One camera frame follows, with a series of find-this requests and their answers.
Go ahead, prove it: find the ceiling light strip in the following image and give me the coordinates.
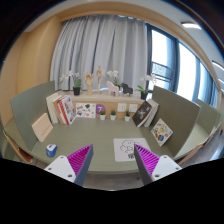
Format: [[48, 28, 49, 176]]
[[181, 22, 201, 30]]

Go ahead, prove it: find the small potted plant right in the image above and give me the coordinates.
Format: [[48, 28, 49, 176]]
[[125, 110, 130, 122]]

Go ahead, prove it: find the beige leaning book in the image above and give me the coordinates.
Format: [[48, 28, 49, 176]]
[[32, 113, 53, 142]]

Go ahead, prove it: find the white printed mouse pad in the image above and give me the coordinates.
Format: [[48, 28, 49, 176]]
[[113, 138, 150, 162]]

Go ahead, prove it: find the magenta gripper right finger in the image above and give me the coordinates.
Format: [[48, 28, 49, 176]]
[[134, 144, 181, 185]]

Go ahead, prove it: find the white orchid left pot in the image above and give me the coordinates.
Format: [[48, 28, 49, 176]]
[[60, 71, 81, 96]]

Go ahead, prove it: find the black cover book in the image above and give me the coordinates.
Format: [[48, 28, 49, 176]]
[[132, 101, 152, 127]]

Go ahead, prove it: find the wooden hand model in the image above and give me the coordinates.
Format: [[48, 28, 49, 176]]
[[84, 72, 93, 96]]

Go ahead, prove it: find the blue computer mouse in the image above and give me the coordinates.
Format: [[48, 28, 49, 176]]
[[46, 144, 57, 157]]

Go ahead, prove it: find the white sticker card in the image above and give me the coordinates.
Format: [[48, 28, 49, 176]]
[[76, 103, 96, 118]]

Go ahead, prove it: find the white orchid pot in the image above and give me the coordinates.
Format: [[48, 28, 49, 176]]
[[60, 71, 81, 96], [138, 73, 156, 100]]

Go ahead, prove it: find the wooden mannequin figure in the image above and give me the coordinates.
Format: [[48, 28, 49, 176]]
[[96, 65, 105, 94]]

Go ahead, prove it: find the green right desk divider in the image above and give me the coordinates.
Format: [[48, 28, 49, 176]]
[[149, 86, 200, 158]]

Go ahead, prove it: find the light wooden horse figure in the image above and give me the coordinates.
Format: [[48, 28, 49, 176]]
[[106, 81, 119, 96]]

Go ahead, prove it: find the red white leaning book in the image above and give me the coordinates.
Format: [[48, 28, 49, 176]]
[[58, 95, 76, 125]]

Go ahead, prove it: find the green left desk divider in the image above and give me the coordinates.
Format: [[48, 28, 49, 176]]
[[11, 81, 55, 151]]

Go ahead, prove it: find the white wall socket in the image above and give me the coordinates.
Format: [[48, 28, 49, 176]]
[[117, 103, 127, 112]]

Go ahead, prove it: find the grey curtain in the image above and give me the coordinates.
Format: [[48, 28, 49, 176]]
[[50, 15, 148, 90]]

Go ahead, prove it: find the wooden shelf ledge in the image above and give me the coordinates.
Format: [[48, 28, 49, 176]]
[[59, 90, 143, 118]]

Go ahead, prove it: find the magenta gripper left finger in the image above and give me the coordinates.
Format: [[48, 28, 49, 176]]
[[45, 144, 93, 186]]

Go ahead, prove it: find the dark wooden horse figure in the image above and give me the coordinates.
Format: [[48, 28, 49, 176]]
[[121, 83, 133, 96]]

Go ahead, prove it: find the white orchid middle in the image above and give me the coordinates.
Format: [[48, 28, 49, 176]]
[[107, 70, 120, 88]]

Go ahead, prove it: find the small potted plant middle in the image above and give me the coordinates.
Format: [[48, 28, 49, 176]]
[[110, 110, 116, 121]]

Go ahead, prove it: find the small potted plant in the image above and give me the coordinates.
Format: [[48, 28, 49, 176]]
[[125, 110, 130, 122], [110, 110, 116, 121], [100, 110, 106, 120]]

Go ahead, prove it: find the purple round number sign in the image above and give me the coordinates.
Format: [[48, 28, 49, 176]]
[[96, 104, 106, 115]]

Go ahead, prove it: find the green desk divider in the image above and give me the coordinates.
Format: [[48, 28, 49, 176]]
[[11, 81, 55, 151], [149, 86, 200, 158]]

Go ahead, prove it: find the small potted plant left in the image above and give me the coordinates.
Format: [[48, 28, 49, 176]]
[[100, 110, 106, 120]]

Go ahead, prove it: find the colourful picture book right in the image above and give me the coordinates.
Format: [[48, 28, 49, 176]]
[[151, 119, 173, 146]]

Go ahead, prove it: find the white leaning books stack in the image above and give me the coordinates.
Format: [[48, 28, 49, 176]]
[[46, 93, 60, 124]]

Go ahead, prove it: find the white orchid right pot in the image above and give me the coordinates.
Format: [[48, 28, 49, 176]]
[[138, 73, 156, 100]]

